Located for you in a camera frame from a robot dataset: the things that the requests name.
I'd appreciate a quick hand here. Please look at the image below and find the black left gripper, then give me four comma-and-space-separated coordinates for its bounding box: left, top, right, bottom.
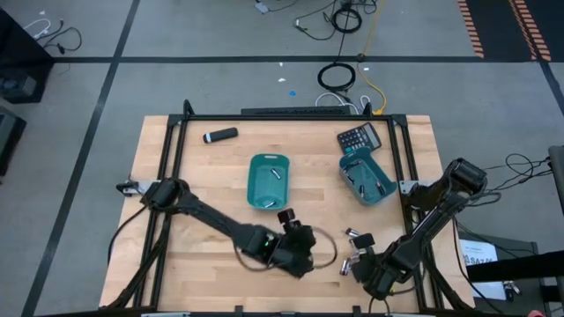
275, 209, 317, 279

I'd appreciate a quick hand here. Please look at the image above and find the green-teal plastic bin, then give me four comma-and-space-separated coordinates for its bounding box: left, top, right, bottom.
246, 152, 291, 210

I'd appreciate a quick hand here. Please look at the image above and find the blue-teal plastic bin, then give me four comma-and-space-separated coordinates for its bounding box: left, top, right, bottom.
338, 146, 398, 207

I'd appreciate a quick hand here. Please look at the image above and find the white paper sheet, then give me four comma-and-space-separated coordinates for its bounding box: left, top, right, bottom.
458, 240, 508, 301

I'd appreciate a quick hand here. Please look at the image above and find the black desk calculator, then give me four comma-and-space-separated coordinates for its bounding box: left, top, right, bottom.
337, 122, 382, 155

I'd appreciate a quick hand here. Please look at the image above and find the black marker with white band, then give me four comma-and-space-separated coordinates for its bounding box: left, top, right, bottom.
203, 127, 240, 144

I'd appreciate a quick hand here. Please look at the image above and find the black shelf board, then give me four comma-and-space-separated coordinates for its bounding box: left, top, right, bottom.
465, 250, 564, 284

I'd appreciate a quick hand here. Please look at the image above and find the black mat with orange stripes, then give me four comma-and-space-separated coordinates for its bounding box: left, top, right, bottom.
508, 0, 564, 63
456, 0, 516, 61

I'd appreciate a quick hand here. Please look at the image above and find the black box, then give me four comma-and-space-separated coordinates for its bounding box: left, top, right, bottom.
0, 105, 27, 177

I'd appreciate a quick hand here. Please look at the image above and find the black cabinet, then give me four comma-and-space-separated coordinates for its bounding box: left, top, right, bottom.
0, 8, 55, 105

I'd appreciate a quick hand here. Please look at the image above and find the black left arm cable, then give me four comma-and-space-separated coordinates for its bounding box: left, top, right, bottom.
232, 225, 339, 272

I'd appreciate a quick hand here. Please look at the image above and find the black aluminium table frame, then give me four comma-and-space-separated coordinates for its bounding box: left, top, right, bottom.
100, 99, 475, 316

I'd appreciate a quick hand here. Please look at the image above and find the white cable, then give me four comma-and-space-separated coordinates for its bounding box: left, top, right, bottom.
23, 18, 54, 41
315, 91, 372, 116

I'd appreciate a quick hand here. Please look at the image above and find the coiled black cable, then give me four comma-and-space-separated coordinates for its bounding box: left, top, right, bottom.
330, 5, 364, 35
317, 62, 357, 92

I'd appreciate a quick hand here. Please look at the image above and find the yellow cable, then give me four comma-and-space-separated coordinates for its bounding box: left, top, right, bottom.
357, 0, 389, 116

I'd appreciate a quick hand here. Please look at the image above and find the black cable bundle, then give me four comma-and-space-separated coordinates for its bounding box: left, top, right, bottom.
453, 151, 554, 241

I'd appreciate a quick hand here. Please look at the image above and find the black power cable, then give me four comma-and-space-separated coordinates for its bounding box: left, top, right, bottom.
107, 204, 149, 266

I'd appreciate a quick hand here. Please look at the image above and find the grey post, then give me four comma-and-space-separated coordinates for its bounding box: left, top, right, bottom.
548, 145, 564, 217

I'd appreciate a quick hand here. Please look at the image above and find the black cable with plug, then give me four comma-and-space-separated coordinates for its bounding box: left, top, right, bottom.
293, 11, 337, 42

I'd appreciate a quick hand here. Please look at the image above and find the thin black cable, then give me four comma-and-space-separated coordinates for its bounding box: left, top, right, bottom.
36, 20, 84, 56

